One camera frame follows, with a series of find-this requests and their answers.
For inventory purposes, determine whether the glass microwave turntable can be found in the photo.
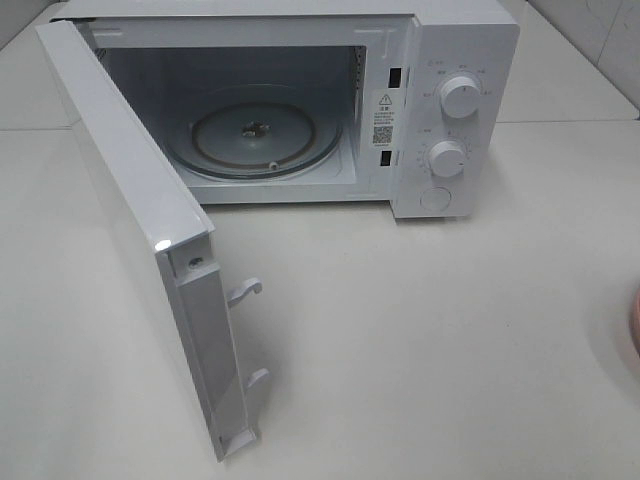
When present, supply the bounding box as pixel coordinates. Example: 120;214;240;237
165;84;344;181

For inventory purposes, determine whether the round door release button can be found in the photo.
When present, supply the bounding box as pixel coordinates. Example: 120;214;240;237
420;187;452;212

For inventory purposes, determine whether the white microwave door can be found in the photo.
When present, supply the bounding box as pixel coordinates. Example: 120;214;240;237
37;20;269;460

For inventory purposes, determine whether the pink plate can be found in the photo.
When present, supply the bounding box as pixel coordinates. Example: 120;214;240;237
627;288;640;355

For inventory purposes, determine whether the white microwave oven body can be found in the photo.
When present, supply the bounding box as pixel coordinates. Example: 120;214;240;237
45;1;520;219

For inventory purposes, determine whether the white dial knob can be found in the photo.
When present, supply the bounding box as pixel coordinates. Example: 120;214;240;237
427;140;467;178
438;73;481;119

